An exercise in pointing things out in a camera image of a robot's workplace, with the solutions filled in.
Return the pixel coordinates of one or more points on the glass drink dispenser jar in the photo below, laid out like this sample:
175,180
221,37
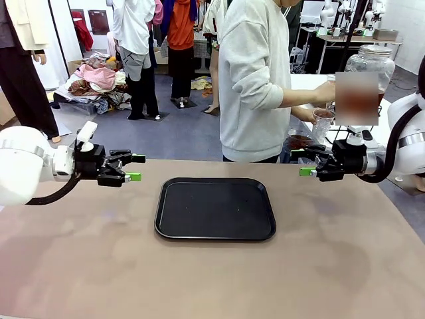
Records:
372,60

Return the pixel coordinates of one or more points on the person's right hand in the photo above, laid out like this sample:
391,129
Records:
327,94

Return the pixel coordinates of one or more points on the mannequin in beige jacket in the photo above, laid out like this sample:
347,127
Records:
23,66

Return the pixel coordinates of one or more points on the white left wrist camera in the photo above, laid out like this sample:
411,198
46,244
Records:
87,131

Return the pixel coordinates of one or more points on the grey metal box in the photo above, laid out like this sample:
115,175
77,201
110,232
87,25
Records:
385,34

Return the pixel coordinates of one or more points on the person in dark jacket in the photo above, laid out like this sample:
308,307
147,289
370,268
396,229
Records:
295,26

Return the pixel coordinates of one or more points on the dark plastic stool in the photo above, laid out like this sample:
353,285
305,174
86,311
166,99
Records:
287,153

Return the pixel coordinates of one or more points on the black plastic tray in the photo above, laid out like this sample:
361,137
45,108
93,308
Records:
216,212

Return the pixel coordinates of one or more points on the pile of colourful clothes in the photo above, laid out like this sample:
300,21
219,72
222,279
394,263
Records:
96,79

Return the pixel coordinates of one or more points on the red hanging garment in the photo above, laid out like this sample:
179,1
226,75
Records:
83,31

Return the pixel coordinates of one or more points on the person in grey sweatshirt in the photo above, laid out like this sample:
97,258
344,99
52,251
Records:
252,83

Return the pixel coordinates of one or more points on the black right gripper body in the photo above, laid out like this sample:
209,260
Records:
352,159

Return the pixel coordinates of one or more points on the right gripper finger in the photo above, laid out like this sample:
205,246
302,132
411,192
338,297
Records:
315,151
328,174

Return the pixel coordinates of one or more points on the clear plastic bin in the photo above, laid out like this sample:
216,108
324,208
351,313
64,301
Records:
307,161

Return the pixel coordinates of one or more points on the brown wall board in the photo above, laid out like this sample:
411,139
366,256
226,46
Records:
98,21

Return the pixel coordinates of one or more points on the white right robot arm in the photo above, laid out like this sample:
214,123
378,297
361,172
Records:
408,133

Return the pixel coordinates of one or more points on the person's right forearm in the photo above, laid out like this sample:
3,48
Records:
299,98

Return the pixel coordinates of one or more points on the mannequin in orange hoodie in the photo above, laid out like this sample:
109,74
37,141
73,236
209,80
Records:
181,30

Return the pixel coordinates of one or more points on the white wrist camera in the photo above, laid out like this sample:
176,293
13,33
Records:
357,133
87,131

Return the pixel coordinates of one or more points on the glass bowl with tea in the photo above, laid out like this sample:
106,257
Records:
299,141

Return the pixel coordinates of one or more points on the short clear cup with ice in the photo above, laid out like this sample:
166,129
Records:
323,128

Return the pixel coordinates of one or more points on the mannequin in white shirt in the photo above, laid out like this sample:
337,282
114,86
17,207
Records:
133,30

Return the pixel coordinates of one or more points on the person's left forearm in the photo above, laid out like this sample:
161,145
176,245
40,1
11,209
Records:
299,113

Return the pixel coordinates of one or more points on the long background work table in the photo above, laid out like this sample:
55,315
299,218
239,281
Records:
332,39

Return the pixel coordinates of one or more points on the person's left hand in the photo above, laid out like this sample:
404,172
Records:
312,116

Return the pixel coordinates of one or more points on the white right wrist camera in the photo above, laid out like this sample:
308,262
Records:
357,133

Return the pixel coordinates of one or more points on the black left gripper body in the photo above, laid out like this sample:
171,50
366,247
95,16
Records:
89,163

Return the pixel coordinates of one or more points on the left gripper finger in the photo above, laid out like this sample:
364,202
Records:
113,177
123,156

